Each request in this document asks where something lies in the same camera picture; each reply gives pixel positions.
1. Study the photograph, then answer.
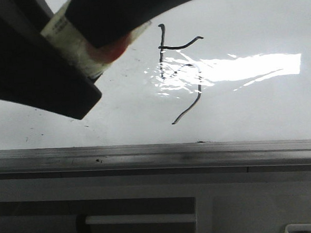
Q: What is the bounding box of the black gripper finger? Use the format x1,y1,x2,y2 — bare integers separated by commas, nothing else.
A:
0,0,101,120
65,0,191,48

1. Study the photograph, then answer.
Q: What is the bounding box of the white taped whiteboard marker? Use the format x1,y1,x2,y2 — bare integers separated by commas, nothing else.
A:
41,0,151,80

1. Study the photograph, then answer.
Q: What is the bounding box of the dark framed cabinet below board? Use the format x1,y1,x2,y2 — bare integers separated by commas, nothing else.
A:
0,197,196,233

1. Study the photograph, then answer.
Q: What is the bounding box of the white whiteboard with aluminium frame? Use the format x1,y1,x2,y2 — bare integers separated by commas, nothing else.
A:
0,0,311,176

